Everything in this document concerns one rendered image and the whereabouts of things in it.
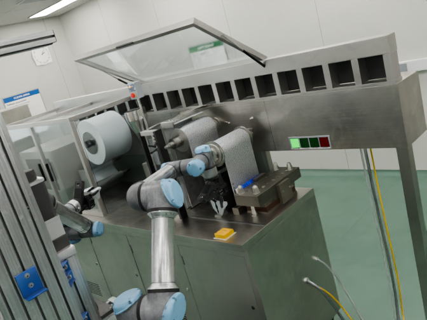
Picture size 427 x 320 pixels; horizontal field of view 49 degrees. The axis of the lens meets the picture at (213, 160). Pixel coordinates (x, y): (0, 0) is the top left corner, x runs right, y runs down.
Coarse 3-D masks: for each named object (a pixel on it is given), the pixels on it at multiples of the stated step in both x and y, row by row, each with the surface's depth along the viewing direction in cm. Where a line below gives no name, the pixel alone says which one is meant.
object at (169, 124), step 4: (200, 108) 281; (204, 108) 278; (188, 112) 278; (192, 112) 276; (196, 112) 273; (200, 112) 276; (180, 116) 270; (184, 116) 267; (188, 116) 269; (192, 116) 271; (172, 120) 265; (176, 120) 263; (180, 120) 265; (184, 120) 266; (164, 124) 264; (168, 124) 261; (172, 124) 259; (164, 128) 265
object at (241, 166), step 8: (240, 152) 256; (248, 152) 261; (232, 160) 251; (240, 160) 256; (248, 160) 260; (232, 168) 251; (240, 168) 255; (248, 168) 260; (256, 168) 265; (232, 176) 251; (240, 176) 255; (248, 176) 260; (232, 184) 251; (240, 184) 255
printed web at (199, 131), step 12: (204, 120) 273; (192, 132) 263; (204, 132) 269; (216, 132) 276; (240, 132) 260; (192, 144) 262; (204, 144) 269; (228, 144) 250; (240, 144) 256; (180, 156) 275; (192, 156) 282; (228, 156) 249; (192, 180) 282; (204, 180) 289; (192, 192) 282; (192, 204) 282
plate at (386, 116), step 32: (320, 96) 231; (352, 96) 220; (384, 96) 209; (416, 96) 218; (160, 128) 326; (224, 128) 284; (256, 128) 267; (288, 128) 252; (320, 128) 238; (352, 128) 226; (384, 128) 215; (416, 128) 218
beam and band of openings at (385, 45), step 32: (256, 64) 250; (288, 64) 237; (320, 64) 225; (352, 64) 214; (384, 64) 204; (96, 96) 365; (160, 96) 324; (192, 96) 303; (224, 96) 282; (256, 96) 259; (288, 96) 244
